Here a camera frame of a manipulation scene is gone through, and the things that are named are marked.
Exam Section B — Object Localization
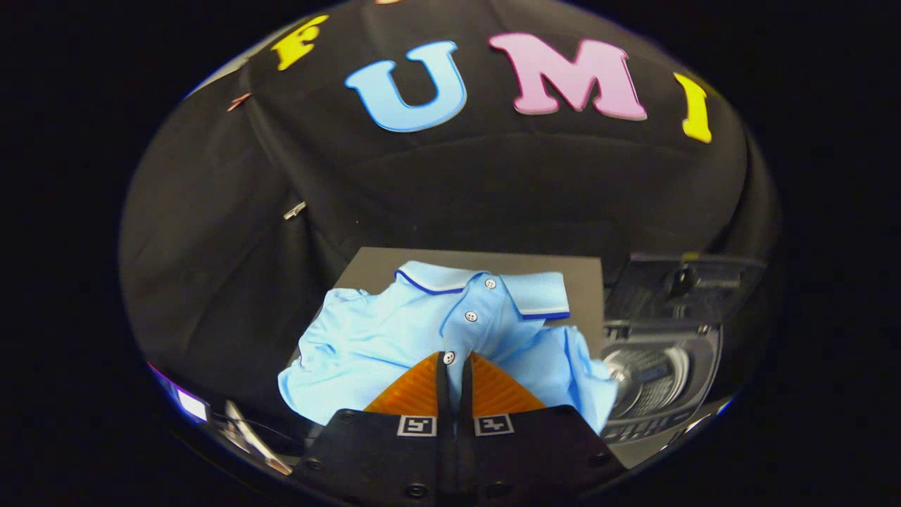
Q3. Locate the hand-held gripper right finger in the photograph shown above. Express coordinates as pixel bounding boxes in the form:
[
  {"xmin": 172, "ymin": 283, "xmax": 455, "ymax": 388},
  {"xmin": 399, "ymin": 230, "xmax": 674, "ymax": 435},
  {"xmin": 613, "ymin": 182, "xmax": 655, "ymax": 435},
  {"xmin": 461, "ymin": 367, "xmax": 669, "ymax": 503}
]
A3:
[{"xmin": 458, "ymin": 351, "xmax": 627, "ymax": 505}]

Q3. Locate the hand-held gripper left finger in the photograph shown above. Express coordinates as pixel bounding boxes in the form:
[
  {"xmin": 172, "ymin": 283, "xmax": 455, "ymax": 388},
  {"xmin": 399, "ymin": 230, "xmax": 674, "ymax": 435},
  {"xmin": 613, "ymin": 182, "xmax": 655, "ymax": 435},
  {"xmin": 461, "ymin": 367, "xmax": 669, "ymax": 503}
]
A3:
[{"xmin": 296, "ymin": 351, "xmax": 457, "ymax": 505}]

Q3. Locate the light blue polo shirt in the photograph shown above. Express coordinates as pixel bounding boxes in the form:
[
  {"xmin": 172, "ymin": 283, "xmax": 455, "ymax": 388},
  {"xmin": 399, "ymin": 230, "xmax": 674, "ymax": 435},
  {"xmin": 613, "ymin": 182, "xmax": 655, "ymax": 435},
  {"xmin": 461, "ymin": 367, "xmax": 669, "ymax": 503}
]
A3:
[{"xmin": 277, "ymin": 261, "xmax": 619, "ymax": 434}]

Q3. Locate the grey washing machine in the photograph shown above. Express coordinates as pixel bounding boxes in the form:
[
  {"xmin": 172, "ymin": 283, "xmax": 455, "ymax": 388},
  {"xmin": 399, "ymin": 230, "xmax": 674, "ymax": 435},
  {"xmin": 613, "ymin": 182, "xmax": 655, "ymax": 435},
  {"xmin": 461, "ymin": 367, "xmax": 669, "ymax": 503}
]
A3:
[{"xmin": 598, "ymin": 320, "xmax": 726, "ymax": 455}]

